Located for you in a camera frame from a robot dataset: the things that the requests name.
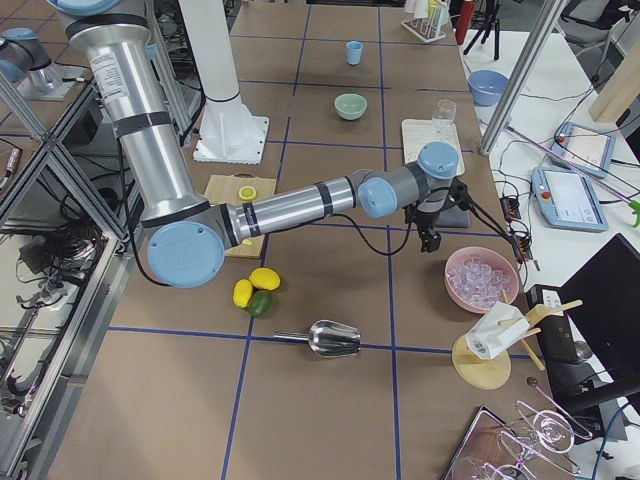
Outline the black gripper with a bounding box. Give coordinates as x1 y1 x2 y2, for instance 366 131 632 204
415 210 441 252

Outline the metal ice scoop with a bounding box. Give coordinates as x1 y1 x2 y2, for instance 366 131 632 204
273 319 361 358

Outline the mint green bowl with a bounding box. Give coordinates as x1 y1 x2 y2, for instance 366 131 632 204
334 93 368 121

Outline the light blue cup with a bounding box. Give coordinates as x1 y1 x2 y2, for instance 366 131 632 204
346 40 363 66

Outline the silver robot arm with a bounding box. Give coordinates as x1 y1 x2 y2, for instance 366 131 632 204
52 1 458 288
1 27 93 101

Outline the pink bowl with ice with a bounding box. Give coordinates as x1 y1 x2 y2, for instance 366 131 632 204
444 247 520 314

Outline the blue bowl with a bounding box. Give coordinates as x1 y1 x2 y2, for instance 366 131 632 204
468 70 509 107

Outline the grey folded cloth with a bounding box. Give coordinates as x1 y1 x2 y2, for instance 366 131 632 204
435 206 471 228

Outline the cream bear tray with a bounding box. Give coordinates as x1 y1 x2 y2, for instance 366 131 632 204
401 119 465 176

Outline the white mug on stand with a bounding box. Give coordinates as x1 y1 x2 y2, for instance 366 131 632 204
464 302 530 360

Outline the clear glass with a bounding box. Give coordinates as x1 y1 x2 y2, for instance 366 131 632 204
432 99 457 141

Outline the wooden mug stand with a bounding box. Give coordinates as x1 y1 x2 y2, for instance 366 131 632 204
452 300 583 390

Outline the near teach pendant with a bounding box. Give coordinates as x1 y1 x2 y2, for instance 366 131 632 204
531 167 609 233

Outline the teach pendant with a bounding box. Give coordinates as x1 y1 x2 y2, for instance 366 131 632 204
531 167 609 233
550 122 616 179

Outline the yellow lemon upper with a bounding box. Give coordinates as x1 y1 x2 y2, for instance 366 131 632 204
249 267 281 291

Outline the green lime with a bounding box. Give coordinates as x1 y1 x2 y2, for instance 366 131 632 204
247 290 273 318

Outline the far teach pendant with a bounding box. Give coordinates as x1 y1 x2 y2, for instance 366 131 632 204
550 122 616 179

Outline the lemon half slice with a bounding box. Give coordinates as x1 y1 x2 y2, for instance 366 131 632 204
237 185 258 202

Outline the yellow lemon near green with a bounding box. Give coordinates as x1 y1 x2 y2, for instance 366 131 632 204
232 279 254 309

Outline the black monitor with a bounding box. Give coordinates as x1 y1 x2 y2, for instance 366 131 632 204
526 233 639 413

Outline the wooden cutting board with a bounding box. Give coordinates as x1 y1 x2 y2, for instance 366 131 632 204
205 174 277 259

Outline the white cup rack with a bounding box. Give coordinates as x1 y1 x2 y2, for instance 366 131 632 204
401 0 449 43

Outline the black tripod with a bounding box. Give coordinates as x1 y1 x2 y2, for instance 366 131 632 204
463 0 501 61

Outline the red cylinder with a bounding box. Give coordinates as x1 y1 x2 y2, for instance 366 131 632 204
455 0 476 45

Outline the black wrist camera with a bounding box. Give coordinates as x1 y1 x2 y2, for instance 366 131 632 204
441 178 472 211

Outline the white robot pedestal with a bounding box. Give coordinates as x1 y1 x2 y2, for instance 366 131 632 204
180 0 269 164

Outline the aluminium frame post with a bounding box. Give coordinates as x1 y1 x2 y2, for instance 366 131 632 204
478 0 567 156

